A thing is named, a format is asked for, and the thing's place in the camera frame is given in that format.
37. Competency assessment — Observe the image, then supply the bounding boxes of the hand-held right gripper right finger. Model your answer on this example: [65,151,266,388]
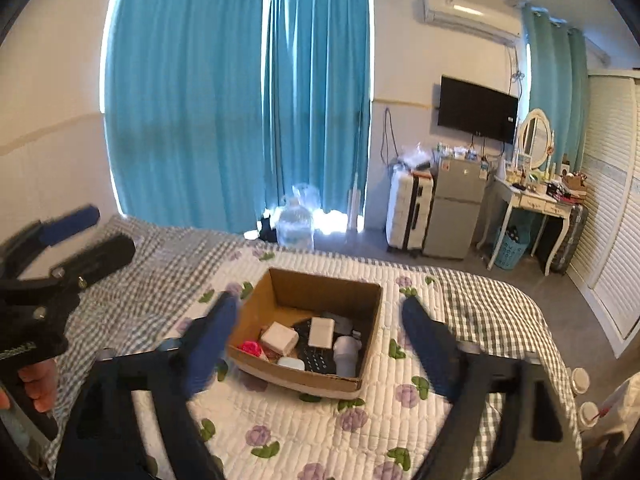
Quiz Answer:
[400,296,584,480]

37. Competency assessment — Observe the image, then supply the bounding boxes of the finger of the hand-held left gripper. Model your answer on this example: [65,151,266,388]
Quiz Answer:
[51,233,138,287]
[0,203,102,282]

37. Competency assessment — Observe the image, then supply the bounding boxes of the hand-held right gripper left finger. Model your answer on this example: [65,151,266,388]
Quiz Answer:
[54,290,242,480]

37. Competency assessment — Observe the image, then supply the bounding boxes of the brown cardboard box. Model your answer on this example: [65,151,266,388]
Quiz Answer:
[227,267,384,401]

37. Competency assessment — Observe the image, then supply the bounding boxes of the small white box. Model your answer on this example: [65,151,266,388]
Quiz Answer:
[260,322,300,356]
[307,316,339,349]

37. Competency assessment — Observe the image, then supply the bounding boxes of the white plastic bottle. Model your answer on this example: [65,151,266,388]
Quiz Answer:
[332,335,362,377]

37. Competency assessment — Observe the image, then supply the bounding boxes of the small black box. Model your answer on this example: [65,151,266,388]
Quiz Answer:
[325,312,364,339]

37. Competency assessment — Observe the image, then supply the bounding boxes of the black remote control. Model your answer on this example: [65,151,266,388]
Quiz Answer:
[291,320,342,376]

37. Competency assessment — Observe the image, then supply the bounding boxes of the person's left hand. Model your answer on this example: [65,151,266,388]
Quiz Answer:
[14,359,59,414]

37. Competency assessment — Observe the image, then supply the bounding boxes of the black bag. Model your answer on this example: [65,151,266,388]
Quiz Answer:
[257,215,279,244]

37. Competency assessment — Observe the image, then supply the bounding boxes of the blue plastic basket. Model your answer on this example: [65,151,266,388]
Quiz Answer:
[495,227,532,272]

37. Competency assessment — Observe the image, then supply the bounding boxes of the white floral quilt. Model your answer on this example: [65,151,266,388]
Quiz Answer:
[135,247,506,480]

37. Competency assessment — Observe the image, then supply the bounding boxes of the white suitcase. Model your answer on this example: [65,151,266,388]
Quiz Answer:
[385,167,436,257]

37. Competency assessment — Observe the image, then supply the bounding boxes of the silver small fridge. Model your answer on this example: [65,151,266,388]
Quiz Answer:
[422,156,488,261]

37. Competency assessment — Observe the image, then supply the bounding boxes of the clear water jug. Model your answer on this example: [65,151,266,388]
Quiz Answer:
[274,184,322,252]

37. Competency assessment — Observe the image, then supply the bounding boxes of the wide teal curtain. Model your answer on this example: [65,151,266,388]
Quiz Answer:
[102,0,267,233]

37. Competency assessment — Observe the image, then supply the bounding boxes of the silver suitcase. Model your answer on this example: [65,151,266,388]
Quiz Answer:
[550,202,589,277]

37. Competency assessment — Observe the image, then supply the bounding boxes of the white dressing table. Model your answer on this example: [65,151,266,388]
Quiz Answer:
[475,172,576,277]

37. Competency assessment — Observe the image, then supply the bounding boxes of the clear plastic bags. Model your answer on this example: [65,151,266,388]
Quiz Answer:
[400,142,434,174]

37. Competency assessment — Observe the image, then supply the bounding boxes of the group of cosmetics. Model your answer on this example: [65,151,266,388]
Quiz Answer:
[500,152,589,204]

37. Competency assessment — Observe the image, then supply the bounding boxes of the oval white mirror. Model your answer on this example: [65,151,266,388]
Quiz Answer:
[517,108,554,171]

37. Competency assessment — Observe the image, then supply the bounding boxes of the white louvred wardrobe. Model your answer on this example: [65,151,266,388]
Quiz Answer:
[565,67,640,356]

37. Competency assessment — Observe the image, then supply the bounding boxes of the narrow teal curtain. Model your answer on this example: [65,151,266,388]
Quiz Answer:
[261,0,375,233]

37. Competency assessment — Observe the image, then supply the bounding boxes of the teal curtain beside wardrobe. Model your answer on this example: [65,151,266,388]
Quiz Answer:
[520,2,592,172]

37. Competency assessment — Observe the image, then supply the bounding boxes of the white air conditioner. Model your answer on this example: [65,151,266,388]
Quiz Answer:
[424,0,522,47]

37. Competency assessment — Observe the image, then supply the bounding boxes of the dark wall cable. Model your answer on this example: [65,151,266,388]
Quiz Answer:
[381,106,402,172]

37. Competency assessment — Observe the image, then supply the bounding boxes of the black wall television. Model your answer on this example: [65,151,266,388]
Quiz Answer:
[437,75,519,144]

